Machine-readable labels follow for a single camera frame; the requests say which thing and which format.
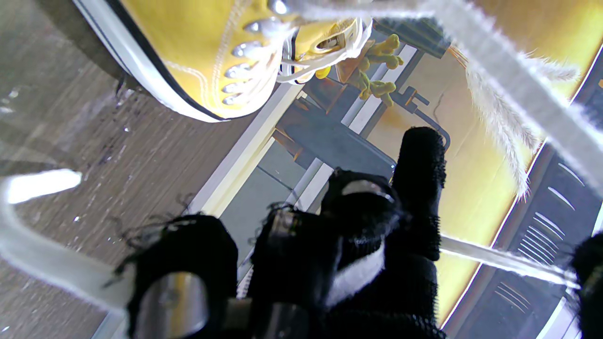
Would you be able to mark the dark green ribbed vase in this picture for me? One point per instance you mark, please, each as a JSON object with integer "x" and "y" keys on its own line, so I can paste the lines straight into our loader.
{"x": 414, "y": 35}

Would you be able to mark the yellow cactus ornament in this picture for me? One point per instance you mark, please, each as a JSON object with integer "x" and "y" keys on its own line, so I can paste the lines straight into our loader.
{"x": 377, "y": 61}

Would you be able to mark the long white shoelace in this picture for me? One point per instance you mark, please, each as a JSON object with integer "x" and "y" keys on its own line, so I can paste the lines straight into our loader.
{"x": 325, "y": 59}

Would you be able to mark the dark low stand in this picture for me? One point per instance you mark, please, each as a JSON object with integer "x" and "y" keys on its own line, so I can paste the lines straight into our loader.
{"x": 325, "y": 94}

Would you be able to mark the yellow oval fruit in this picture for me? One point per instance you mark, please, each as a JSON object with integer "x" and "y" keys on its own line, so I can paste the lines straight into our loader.
{"x": 322, "y": 73}

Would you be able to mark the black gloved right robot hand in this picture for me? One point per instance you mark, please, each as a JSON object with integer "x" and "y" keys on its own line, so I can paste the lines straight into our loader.
{"x": 330, "y": 263}

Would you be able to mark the black kitchen faucet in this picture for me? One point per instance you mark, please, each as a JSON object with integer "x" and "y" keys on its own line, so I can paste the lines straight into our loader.
{"x": 417, "y": 106}

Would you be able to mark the white pampas grass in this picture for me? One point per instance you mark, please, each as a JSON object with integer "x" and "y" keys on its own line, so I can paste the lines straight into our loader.
{"x": 504, "y": 108}

